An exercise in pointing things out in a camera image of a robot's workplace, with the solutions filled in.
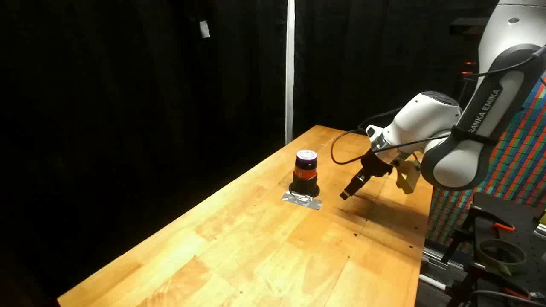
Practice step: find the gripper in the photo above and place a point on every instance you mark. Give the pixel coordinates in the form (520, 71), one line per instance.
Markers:
(376, 165)

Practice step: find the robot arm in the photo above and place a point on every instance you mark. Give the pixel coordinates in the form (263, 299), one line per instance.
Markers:
(431, 117)

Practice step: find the jar with purple lid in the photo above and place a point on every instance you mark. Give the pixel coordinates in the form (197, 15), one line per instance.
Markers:
(305, 168)

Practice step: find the silver tape patch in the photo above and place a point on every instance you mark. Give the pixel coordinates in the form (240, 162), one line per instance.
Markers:
(303, 200)

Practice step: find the white vertical pole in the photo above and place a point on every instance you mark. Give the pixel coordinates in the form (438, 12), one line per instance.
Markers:
(290, 68)

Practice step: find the orange clamp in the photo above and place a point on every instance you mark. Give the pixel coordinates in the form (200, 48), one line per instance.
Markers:
(503, 226)

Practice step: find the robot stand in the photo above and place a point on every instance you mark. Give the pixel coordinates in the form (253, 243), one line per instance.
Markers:
(512, 209)

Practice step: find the dark tape roll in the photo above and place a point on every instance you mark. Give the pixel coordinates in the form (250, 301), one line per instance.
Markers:
(486, 258)

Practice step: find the colourful patterned board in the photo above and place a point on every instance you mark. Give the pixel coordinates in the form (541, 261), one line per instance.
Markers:
(522, 162)

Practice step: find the small white tag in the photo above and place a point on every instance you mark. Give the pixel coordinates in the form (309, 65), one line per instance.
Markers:
(204, 29)

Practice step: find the black curtain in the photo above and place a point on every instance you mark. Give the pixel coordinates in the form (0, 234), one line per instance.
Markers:
(128, 106)

